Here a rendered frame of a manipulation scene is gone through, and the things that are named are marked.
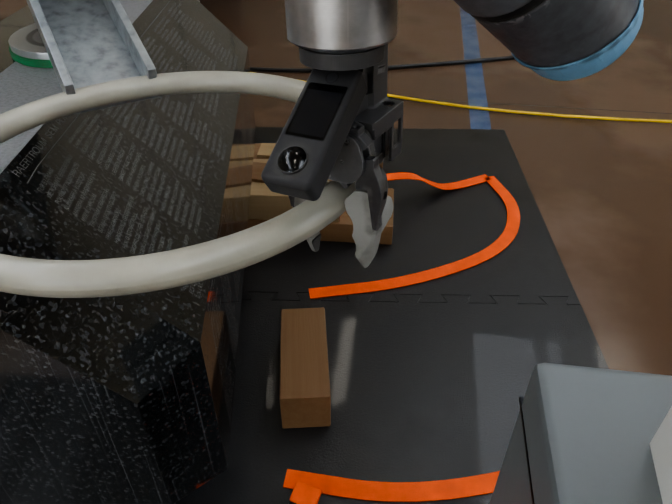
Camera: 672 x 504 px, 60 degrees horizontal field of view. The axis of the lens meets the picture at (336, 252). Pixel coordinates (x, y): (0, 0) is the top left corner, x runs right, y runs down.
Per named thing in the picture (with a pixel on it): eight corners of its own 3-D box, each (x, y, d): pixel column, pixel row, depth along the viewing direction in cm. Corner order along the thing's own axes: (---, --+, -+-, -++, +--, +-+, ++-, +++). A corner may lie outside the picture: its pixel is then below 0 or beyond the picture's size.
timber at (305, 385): (330, 426, 144) (330, 396, 136) (282, 429, 143) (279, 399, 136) (325, 336, 167) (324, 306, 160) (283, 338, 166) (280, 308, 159)
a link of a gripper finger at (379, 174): (396, 225, 54) (378, 134, 50) (389, 233, 53) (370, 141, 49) (353, 222, 56) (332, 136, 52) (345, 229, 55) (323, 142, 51)
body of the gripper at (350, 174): (404, 159, 57) (409, 31, 50) (362, 198, 51) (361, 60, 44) (337, 144, 60) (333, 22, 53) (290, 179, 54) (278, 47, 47)
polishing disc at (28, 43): (50, 19, 123) (48, 13, 122) (145, 25, 120) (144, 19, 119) (-15, 55, 106) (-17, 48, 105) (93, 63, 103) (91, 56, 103)
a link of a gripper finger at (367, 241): (411, 245, 60) (395, 161, 56) (385, 276, 56) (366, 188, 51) (384, 242, 62) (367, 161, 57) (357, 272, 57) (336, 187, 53)
